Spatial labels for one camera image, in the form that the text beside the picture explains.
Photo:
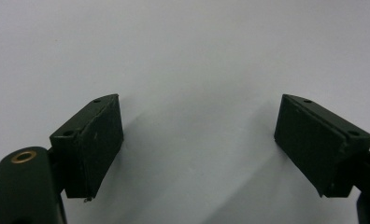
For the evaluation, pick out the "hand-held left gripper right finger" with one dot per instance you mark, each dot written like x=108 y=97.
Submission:
x=314 y=143

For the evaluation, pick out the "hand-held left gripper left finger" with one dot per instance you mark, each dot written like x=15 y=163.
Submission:
x=89 y=146

